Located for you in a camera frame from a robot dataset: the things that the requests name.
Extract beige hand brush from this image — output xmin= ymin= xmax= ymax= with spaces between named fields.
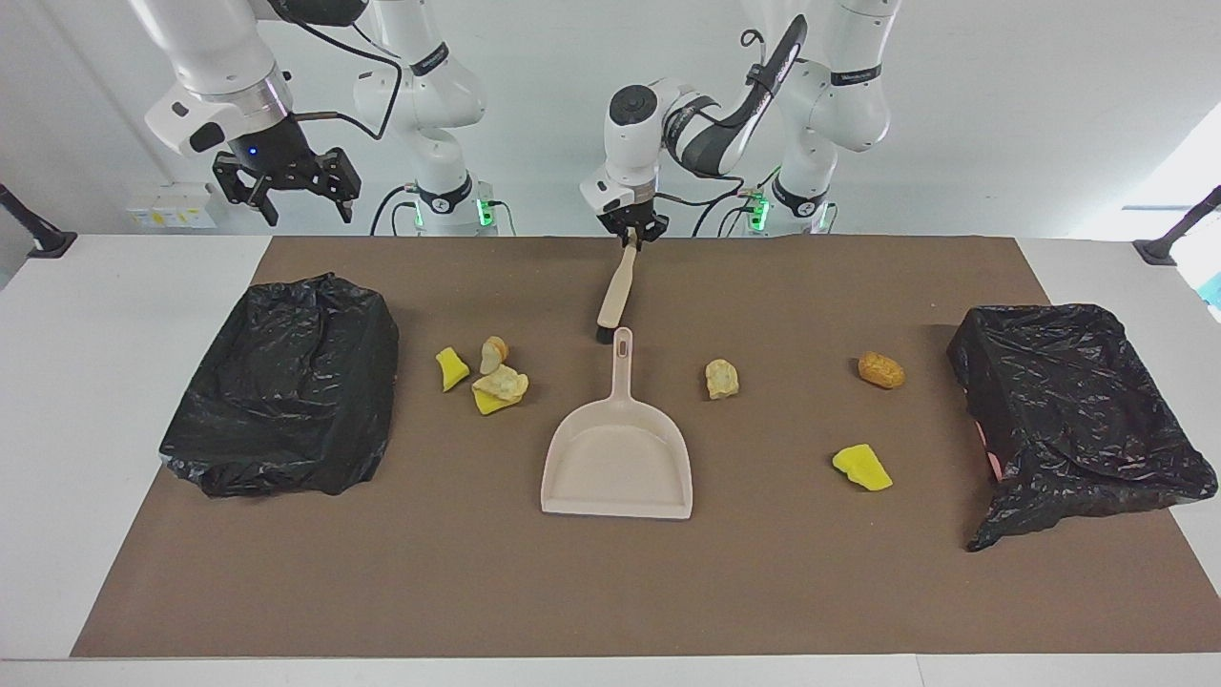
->
xmin=594 ymin=237 xmax=638 ymax=344

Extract beige plastic dustpan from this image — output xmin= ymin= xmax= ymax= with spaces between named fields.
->
xmin=540 ymin=326 xmax=694 ymax=521

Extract brown fried croquette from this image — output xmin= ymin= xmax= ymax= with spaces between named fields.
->
xmin=857 ymin=351 xmax=906 ymax=390

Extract large yellow sponge piece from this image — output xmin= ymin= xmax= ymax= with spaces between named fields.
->
xmin=832 ymin=444 xmax=895 ymax=492

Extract black plastic trash bag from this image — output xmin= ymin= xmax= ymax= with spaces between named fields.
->
xmin=159 ymin=272 xmax=400 ymax=499
xmin=946 ymin=303 xmax=1219 ymax=553

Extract brown table mat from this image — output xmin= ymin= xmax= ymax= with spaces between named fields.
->
xmin=72 ymin=236 xmax=1221 ymax=659

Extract black base cable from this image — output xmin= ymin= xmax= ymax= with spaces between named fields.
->
xmin=692 ymin=167 xmax=785 ymax=237
xmin=370 ymin=184 xmax=421 ymax=237

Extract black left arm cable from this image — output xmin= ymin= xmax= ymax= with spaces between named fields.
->
xmin=654 ymin=27 xmax=769 ymax=211

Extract white wall socket box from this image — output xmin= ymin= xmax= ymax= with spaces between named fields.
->
xmin=127 ymin=183 xmax=216 ymax=230

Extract black camera stand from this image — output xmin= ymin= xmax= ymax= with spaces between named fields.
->
xmin=1133 ymin=186 xmax=1221 ymax=266
xmin=0 ymin=181 xmax=77 ymax=259

